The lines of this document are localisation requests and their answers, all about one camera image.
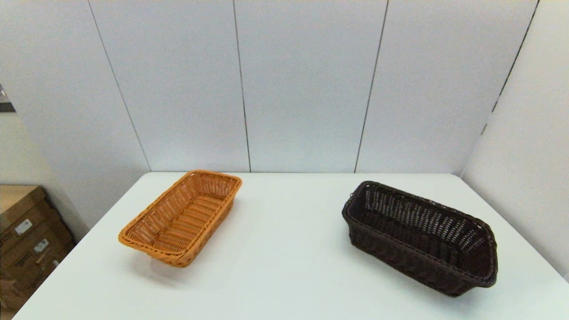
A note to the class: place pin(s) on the cardboard box with white label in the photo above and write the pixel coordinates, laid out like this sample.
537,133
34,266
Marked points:
53,235
18,206

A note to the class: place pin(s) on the cardboard box with printed logo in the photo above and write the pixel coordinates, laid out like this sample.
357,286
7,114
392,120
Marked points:
26,271

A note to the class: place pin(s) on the grey wall fixture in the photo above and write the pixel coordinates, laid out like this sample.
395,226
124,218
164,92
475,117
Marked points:
5,106

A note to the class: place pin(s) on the plain cardboard box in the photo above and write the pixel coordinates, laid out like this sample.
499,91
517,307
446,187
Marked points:
11,298

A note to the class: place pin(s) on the orange wicker basket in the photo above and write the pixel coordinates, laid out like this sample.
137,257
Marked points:
186,213

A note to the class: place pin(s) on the dark brown wicker basket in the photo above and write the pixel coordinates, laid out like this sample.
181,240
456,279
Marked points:
413,231

